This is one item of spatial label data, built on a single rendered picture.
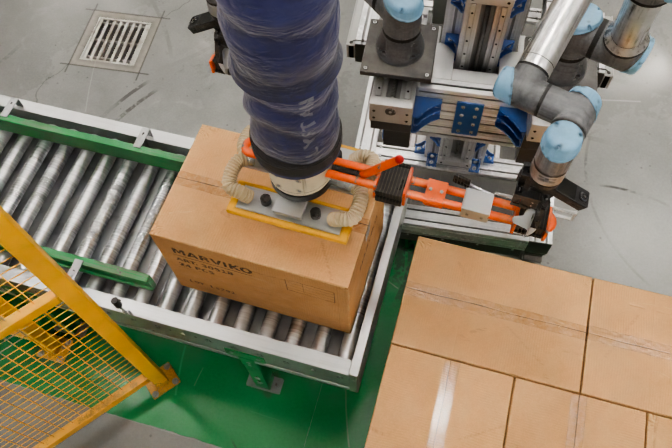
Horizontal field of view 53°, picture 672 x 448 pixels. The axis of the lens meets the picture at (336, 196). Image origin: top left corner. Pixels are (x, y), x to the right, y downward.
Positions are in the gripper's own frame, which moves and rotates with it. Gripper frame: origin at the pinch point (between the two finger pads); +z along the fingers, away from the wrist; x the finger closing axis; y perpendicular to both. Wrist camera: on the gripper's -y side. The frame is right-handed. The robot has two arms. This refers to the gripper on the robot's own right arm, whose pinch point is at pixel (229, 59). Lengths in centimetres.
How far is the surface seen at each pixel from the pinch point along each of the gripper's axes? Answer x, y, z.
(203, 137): -12.0, -8.9, 25.3
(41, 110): 4, -91, 59
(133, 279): -52, -25, 57
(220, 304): -49, 3, 66
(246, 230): -38.6, 15.3, 25.9
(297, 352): -59, 34, 62
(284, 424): -71, 27, 121
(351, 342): -50, 49, 66
